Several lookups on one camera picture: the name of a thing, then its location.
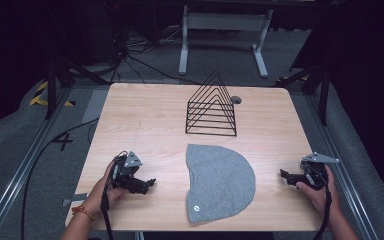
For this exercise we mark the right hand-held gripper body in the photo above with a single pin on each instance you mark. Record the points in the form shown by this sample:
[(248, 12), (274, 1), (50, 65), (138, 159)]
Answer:
[(313, 171)]

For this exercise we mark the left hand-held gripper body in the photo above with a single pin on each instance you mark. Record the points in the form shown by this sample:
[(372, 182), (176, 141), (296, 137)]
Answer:
[(125, 170)]

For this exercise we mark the grey knit beanie hat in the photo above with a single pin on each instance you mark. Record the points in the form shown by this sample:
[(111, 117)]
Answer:
[(218, 183)]

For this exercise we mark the person's right hand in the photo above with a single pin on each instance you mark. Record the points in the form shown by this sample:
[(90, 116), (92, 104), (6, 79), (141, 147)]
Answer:
[(320, 196)]

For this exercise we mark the person's left hand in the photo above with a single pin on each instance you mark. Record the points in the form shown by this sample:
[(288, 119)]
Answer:
[(109, 193)]

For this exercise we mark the grey tape strip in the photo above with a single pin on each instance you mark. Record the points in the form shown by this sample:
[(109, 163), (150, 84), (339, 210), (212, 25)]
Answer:
[(74, 199)]

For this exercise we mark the black metal stand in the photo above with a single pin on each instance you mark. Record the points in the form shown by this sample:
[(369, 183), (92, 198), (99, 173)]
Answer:
[(66, 83), (313, 86)]

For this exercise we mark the yellow black hazard tape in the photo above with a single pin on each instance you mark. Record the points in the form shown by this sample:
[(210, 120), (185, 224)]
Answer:
[(45, 96)]

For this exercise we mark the grey metal table frame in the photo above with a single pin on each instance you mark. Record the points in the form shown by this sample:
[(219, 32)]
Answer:
[(223, 36)]

